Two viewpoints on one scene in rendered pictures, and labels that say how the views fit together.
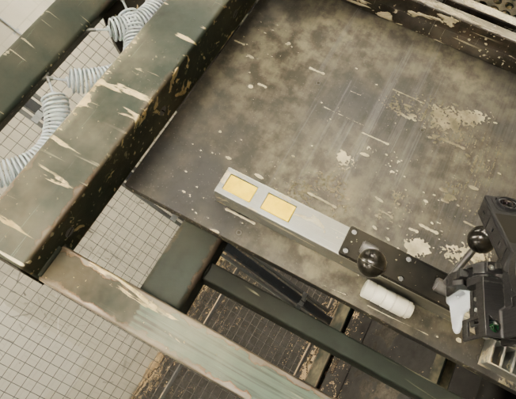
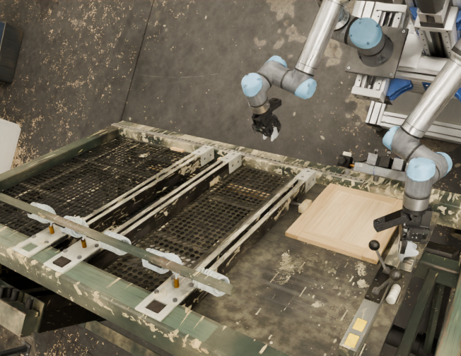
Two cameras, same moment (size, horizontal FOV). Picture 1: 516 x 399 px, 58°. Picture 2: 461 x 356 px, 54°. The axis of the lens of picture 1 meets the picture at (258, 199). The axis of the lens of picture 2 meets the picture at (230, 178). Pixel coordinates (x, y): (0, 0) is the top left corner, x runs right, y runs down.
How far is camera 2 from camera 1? 1.17 m
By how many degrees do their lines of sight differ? 61
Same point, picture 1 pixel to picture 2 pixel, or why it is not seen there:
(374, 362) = (418, 311)
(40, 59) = not seen: outside the picture
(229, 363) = (451, 343)
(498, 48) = (252, 239)
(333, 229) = (367, 304)
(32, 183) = not seen: outside the picture
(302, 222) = (365, 315)
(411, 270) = (381, 279)
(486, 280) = (411, 227)
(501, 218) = (387, 220)
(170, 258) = not seen: outside the picture
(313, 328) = (409, 333)
